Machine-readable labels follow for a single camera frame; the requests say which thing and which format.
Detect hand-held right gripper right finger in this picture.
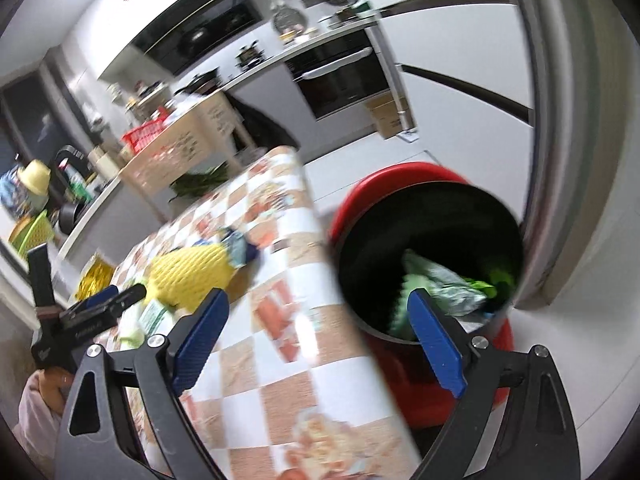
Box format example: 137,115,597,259
407,289,583,480

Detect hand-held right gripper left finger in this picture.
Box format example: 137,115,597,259
52,287,230,480

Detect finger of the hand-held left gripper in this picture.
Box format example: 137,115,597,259
107,283,148,313
60,285,121,318

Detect green plastic bag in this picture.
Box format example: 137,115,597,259
405,250,518,318

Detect yellow foam sponge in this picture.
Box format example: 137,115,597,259
144,245,240,311

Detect blue silver snack bag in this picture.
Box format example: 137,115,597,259
220,227,261,268

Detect black trash bin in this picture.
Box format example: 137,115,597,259
334,183,524,345

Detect person's left forearm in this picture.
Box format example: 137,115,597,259
12,375,66,461

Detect person's left hand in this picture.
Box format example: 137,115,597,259
37,369,76,413

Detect gold foil bag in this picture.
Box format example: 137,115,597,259
75,255,116,306

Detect red plastic stool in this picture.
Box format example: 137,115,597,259
327,161,513,428

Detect black saucepan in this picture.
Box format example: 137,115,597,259
59,202,86,236

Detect green plastic basket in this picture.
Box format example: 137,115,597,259
7,210,55,261

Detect checkered tablecloth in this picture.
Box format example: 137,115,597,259
92,146,433,480

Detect green spray bottle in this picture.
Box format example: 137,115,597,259
67,167,96,203

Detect green onions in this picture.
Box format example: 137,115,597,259
170,167,231,198

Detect yellow bowl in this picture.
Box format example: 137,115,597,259
17,160,52,195

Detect beige knife block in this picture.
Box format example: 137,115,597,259
95,147,126,178

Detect black faucet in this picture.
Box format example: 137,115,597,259
50,145,91,181

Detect beige plastic chair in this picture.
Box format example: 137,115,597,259
117,90,251,196

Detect red plastic basket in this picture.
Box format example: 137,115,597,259
121,117,171,156

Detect dark jacket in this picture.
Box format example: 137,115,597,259
222,91,301,153

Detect black wok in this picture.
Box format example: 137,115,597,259
187,67,221,92

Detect cardboard box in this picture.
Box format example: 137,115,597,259
364,92,416,141

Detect white upright pole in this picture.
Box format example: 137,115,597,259
372,25,418,143

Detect black cooking pot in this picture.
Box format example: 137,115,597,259
235,42,263,68

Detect black range hood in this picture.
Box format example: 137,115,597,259
131,0,265,77

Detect black built-in oven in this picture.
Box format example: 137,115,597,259
282,27,393,121

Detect white refrigerator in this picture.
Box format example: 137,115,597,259
345,0,536,221

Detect round steel strainer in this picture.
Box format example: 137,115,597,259
272,2,306,33

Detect white green rice cooker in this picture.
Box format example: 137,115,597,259
345,0,378,21

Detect grey sliding door frame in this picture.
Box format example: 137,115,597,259
500,0,640,316

